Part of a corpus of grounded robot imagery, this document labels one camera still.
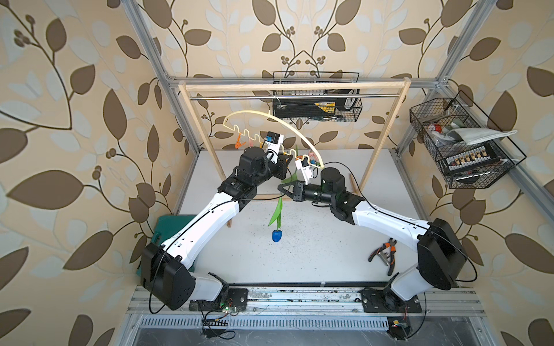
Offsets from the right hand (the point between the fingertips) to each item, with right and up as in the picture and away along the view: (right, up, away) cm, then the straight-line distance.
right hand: (278, 187), depth 74 cm
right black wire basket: (+61, +26, +11) cm, 67 cm away
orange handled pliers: (+43, -27, +10) cm, 51 cm away
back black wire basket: (+31, +30, +17) cm, 46 cm away
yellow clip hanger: (+17, +23, +45) cm, 53 cm away
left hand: (+5, +11, -2) cm, 13 cm away
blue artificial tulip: (0, -15, -2) cm, 16 cm away
